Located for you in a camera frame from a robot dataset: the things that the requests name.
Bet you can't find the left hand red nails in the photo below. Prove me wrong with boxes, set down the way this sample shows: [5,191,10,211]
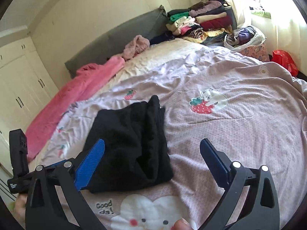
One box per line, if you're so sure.
[14,194,28,221]

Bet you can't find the red plastic bag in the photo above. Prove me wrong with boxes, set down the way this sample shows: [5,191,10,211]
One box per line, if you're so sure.
[272,50,299,77]

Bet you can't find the right hand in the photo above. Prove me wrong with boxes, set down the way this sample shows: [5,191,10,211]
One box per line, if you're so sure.
[173,218,192,230]

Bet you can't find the dusty pink knitted garment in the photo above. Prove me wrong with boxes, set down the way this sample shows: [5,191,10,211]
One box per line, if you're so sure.
[123,35,150,61]

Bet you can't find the floral storage box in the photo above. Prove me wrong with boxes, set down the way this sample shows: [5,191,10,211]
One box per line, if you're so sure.
[240,43,270,62]

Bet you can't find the white built-in wardrobe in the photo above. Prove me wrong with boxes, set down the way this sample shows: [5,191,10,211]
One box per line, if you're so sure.
[1,36,58,175]

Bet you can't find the pink fleece blanket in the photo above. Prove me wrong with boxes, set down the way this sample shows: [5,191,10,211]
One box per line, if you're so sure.
[26,56,125,161]

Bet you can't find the dark navy garment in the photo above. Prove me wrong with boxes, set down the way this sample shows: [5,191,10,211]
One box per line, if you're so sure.
[149,31,175,45]

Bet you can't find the grey padded headboard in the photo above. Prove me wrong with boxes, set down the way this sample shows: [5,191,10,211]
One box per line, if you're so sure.
[64,5,168,78]

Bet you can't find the white bag with clothes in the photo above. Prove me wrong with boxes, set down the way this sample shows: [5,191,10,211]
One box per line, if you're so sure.
[224,25,266,52]

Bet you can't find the lilac strawberry print quilt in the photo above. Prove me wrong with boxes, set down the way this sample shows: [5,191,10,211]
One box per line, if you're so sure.
[33,47,306,229]

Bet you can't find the black sweater with orange patch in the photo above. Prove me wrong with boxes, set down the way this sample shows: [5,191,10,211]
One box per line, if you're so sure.
[83,95,173,194]

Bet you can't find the lime green jacket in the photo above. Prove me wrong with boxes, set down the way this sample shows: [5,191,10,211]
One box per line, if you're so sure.
[5,201,15,215]

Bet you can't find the stack of folded clothes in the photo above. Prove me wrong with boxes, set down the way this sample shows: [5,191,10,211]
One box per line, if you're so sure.
[166,0,237,46]

